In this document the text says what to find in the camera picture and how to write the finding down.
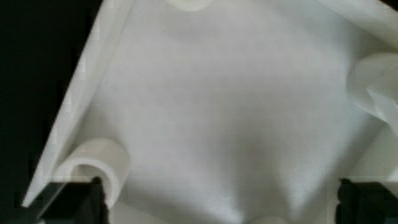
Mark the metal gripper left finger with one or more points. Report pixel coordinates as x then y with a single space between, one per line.
70 204

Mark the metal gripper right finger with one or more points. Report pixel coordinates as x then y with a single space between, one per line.
367 204

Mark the white square table top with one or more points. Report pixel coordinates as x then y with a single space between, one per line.
212 88

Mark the white table leg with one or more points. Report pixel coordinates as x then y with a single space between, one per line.
374 87

